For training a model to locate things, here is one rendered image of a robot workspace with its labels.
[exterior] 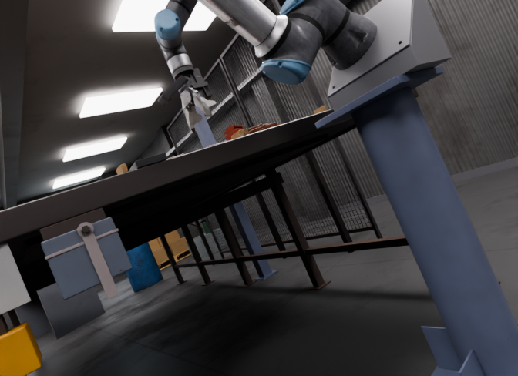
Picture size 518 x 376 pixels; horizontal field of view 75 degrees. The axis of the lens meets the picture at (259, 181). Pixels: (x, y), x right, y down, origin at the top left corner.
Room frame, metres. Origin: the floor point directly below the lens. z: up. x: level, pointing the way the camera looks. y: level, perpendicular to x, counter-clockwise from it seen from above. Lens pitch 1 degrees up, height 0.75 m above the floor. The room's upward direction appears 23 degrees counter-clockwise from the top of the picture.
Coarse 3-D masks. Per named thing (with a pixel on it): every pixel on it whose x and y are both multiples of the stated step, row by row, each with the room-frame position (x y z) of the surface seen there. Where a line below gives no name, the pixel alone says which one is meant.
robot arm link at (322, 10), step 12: (288, 0) 0.87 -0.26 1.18; (300, 0) 0.82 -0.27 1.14; (312, 0) 0.82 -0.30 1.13; (324, 0) 0.83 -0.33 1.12; (336, 0) 0.86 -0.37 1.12; (288, 12) 0.84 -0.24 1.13; (300, 12) 0.83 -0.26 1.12; (312, 12) 0.82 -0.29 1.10; (324, 12) 0.83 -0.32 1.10; (336, 12) 0.85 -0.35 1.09; (312, 24) 0.82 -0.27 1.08; (324, 24) 0.84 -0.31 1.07; (336, 24) 0.86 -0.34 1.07; (324, 36) 0.86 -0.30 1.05
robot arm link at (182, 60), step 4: (176, 56) 1.10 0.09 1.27; (180, 56) 1.10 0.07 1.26; (184, 56) 1.11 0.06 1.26; (188, 56) 1.13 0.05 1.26; (172, 60) 1.10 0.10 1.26; (176, 60) 1.10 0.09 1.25; (180, 60) 1.10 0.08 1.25; (184, 60) 1.10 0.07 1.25; (188, 60) 1.12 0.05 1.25; (168, 64) 1.12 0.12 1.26; (172, 64) 1.10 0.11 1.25; (176, 64) 1.10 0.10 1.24; (180, 64) 1.10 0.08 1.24; (184, 64) 1.10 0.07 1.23; (188, 64) 1.11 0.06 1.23; (172, 68) 1.11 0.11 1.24; (176, 68) 1.10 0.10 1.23; (172, 72) 1.12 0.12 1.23
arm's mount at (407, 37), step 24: (384, 0) 0.93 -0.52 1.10; (408, 0) 0.83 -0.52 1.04; (384, 24) 0.88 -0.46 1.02; (408, 24) 0.79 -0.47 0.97; (432, 24) 0.85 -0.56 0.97; (384, 48) 0.83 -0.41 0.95; (408, 48) 0.76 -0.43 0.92; (432, 48) 0.82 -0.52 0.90; (336, 72) 0.98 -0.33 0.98; (360, 72) 0.87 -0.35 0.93; (384, 72) 0.82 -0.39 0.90; (408, 72) 0.80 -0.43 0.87; (336, 96) 0.95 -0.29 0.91
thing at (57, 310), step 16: (48, 288) 4.70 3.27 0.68; (32, 304) 5.65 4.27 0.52; (48, 304) 4.64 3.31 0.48; (64, 304) 4.78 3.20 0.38; (80, 304) 4.93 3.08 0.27; (96, 304) 5.08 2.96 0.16; (32, 320) 5.59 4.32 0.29; (48, 320) 5.74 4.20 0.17; (64, 320) 4.72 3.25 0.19; (80, 320) 4.87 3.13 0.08
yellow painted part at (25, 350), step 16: (0, 320) 0.62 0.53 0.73; (0, 336) 0.61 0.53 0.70; (16, 336) 0.60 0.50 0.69; (32, 336) 0.65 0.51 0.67; (0, 352) 0.58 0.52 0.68; (16, 352) 0.59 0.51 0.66; (32, 352) 0.60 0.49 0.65; (0, 368) 0.58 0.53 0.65; (16, 368) 0.59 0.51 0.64; (32, 368) 0.60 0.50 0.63
